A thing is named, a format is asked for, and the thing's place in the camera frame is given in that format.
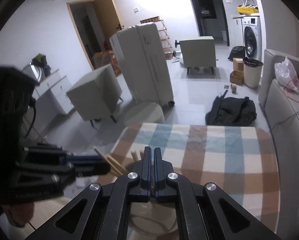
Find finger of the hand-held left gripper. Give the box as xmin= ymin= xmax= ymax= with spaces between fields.
xmin=75 ymin=161 xmax=110 ymax=178
xmin=67 ymin=156 xmax=107 ymax=164

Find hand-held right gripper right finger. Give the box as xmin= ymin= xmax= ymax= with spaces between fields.
xmin=153 ymin=147 xmax=282 ymax=240

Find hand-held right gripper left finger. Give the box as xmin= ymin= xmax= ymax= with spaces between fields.
xmin=33 ymin=146 xmax=152 ymax=240

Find white cylindrical utensil holder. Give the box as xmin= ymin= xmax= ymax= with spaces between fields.
xmin=128 ymin=202 xmax=178 ymax=234

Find person's left hand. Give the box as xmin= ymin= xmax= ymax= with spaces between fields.
xmin=7 ymin=202 xmax=36 ymax=228

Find plaid blanket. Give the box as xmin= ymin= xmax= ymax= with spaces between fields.
xmin=110 ymin=123 xmax=281 ymax=233

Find beige nightstand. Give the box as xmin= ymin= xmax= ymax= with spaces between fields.
xmin=66 ymin=64 xmax=124 ymax=130
xmin=179 ymin=36 xmax=217 ymax=75

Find white dresser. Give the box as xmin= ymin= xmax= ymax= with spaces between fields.
xmin=22 ymin=69 xmax=75 ymax=143

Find black backpack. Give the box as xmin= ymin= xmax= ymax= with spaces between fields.
xmin=205 ymin=96 xmax=257 ymax=127

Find round mirror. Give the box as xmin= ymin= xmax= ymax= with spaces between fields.
xmin=22 ymin=64 xmax=44 ymax=80

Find brown cardboard boxes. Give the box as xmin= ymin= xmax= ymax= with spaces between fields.
xmin=92 ymin=50 xmax=122 ymax=77

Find green plant bouquet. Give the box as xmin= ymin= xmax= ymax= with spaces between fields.
xmin=32 ymin=52 xmax=51 ymax=77

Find white suitcase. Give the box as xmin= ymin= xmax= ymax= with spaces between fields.
xmin=110 ymin=22 xmax=175 ymax=107

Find open cardboard box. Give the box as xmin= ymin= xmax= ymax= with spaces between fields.
xmin=229 ymin=70 xmax=244 ymax=85

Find grey sofa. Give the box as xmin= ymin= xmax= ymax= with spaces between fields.
xmin=258 ymin=49 xmax=299 ymax=233

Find beige trash bin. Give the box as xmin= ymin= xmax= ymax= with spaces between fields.
xmin=243 ymin=57 xmax=263 ymax=88

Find closed cardboard box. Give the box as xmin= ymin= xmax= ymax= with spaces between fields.
xmin=233 ymin=58 xmax=244 ymax=72

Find wooden rack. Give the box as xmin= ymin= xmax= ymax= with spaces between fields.
xmin=140 ymin=16 xmax=172 ymax=60

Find black trash bag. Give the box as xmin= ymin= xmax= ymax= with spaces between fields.
xmin=227 ymin=46 xmax=245 ymax=61

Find wooden door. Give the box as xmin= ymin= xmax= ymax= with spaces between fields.
xmin=93 ymin=0 xmax=122 ymax=55

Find white plastic bag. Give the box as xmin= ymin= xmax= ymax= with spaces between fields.
xmin=274 ymin=56 xmax=299 ymax=94

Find white washing machine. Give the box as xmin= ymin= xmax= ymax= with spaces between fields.
xmin=241 ymin=16 xmax=262 ymax=59

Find yellow crate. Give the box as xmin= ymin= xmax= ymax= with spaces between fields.
xmin=237 ymin=4 xmax=260 ymax=14

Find grey cable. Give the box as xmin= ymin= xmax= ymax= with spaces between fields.
xmin=268 ymin=106 xmax=299 ymax=135

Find red cable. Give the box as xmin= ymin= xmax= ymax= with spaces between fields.
xmin=283 ymin=79 xmax=299 ymax=103

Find black door frame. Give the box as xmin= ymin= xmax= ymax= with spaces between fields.
xmin=184 ymin=0 xmax=231 ymax=47

